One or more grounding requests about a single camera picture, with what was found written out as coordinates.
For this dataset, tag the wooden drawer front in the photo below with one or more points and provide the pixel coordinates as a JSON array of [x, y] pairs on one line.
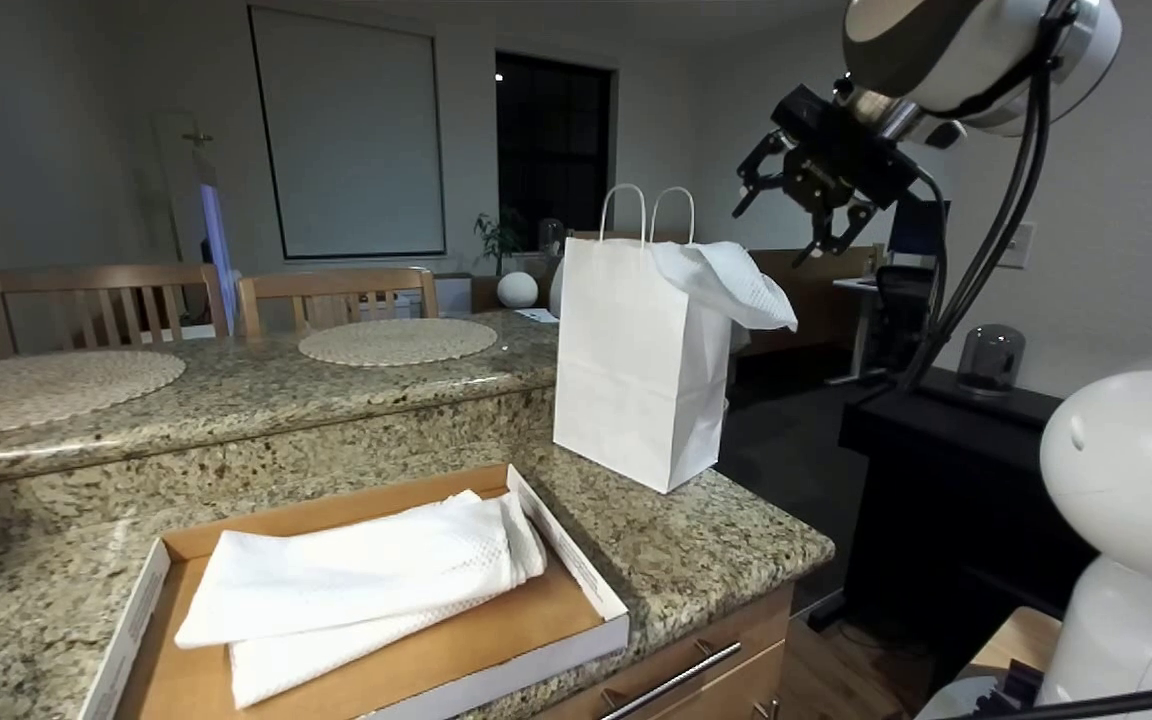
[[736, 625]]

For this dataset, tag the lit display screen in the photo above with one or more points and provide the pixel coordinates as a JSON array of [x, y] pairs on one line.
[[216, 234]]

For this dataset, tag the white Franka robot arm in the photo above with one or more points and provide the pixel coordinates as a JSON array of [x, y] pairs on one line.
[[1137, 467]]

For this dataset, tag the wooden dining chair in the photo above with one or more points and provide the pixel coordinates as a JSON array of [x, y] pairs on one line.
[[338, 284], [99, 301]]

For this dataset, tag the round white vase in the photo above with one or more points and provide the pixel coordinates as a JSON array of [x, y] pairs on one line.
[[516, 291]]

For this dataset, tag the smooth white folded towel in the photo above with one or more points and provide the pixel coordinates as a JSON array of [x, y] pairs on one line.
[[297, 664], [363, 566]]

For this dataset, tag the white wall light switch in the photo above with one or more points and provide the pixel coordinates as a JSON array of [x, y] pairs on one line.
[[1016, 246]]

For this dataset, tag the dark window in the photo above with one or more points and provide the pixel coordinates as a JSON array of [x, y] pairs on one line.
[[553, 146]]

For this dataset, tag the small cardboard box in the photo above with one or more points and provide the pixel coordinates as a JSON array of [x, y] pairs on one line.
[[1016, 641]]

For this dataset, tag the black piano cabinet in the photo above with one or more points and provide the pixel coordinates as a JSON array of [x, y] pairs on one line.
[[961, 493]]

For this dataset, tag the wooden sideboard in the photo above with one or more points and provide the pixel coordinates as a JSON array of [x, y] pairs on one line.
[[817, 301]]

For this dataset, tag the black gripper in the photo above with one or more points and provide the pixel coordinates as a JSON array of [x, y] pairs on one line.
[[827, 148]]

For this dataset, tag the round woven placemat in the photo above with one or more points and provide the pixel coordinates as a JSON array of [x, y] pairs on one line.
[[396, 340], [28, 386]]

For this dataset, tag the white projector screen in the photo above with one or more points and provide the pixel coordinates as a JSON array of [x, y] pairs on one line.
[[350, 132]]

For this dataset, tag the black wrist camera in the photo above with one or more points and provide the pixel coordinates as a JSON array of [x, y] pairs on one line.
[[898, 167]]

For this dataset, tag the white paper bag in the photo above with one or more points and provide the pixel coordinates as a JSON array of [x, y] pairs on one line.
[[628, 373]]

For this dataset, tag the dark computer monitor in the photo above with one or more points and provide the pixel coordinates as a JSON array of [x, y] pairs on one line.
[[917, 230]]

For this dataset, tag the small green plant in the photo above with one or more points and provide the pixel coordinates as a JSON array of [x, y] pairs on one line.
[[499, 242]]

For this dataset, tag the black office chair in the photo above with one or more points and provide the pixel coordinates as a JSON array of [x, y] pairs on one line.
[[898, 321]]

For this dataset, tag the shallow cardboard tray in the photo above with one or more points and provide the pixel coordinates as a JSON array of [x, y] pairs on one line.
[[523, 625]]

